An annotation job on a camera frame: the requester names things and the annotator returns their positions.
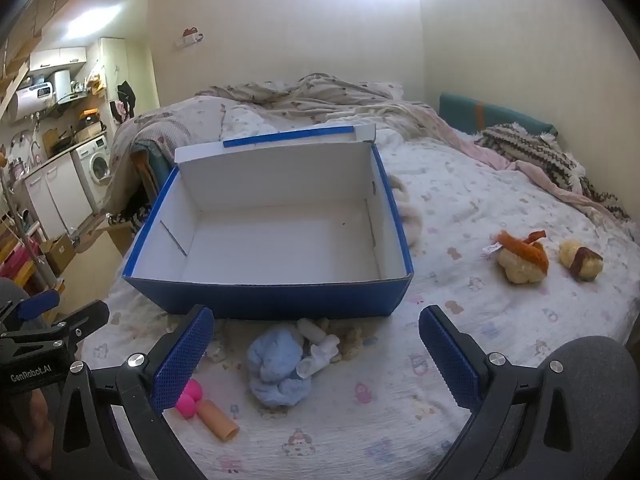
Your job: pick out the blue cardboard box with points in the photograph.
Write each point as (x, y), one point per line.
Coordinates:
(280, 245)

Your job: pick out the white washing machine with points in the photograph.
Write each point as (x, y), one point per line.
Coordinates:
(95, 165)

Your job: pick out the dark hanging clothing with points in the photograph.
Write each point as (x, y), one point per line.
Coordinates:
(126, 97)

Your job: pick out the light blue plush cloth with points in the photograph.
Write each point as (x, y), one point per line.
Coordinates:
(275, 365)

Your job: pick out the floral quilt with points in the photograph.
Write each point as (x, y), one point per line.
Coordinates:
(310, 95)

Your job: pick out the pink crate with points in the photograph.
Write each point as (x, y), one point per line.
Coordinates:
(17, 267)

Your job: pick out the teal headboard cushion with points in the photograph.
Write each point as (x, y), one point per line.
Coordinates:
(460, 110)

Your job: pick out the tall cream cabinet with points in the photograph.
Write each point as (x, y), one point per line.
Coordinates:
(127, 65)

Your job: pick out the pink blanket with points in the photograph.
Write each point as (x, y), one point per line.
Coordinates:
(465, 145)

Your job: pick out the white water heater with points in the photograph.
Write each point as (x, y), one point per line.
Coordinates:
(35, 100)

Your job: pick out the fluffy cream plush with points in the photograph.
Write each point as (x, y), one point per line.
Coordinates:
(410, 215)

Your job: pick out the beige plush with orange scarf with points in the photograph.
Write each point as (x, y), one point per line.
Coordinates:
(520, 267)

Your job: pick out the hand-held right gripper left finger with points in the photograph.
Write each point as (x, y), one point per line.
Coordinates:
(182, 360)

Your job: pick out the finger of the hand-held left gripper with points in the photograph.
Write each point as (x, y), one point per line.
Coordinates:
(82, 325)
(37, 305)

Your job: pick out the white base cabinet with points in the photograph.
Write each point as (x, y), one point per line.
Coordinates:
(55, 195)

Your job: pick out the person's left hand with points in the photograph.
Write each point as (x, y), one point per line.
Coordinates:
(30, 415)

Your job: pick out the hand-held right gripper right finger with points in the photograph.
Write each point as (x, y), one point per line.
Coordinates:
(447, 355)

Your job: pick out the wall hook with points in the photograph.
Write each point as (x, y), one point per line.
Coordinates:
(189, 38)

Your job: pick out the pink ball toy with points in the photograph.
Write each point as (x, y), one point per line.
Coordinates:
(189, 402)

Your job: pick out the yellow and brown plush toy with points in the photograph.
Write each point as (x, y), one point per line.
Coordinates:
(575, 255)

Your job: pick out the orange soft cylinder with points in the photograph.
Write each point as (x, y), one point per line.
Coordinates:
(220, 422)

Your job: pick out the white wall cabinets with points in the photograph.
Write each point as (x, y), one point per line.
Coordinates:
(57, 58)

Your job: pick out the white printed bed sheet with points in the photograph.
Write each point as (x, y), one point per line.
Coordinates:
(500, 335)

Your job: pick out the striped knit blanket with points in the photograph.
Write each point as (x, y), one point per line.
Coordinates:
(530, 147)

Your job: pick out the brown cardboard box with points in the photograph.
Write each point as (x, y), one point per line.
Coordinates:
(57, 252)

